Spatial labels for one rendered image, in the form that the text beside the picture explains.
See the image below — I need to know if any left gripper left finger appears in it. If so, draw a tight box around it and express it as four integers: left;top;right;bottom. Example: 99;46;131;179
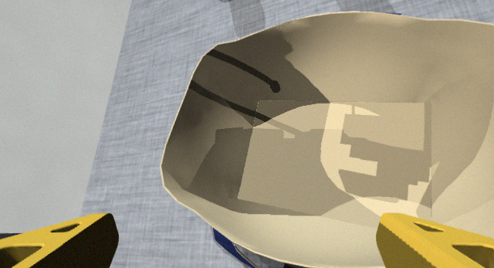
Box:
0;213;119;268

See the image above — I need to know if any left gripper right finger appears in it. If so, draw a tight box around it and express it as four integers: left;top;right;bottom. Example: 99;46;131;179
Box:
376;213;494;268

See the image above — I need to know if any beige canvas tote bag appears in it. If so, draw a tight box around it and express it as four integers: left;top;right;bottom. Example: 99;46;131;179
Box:
161;12;494;268

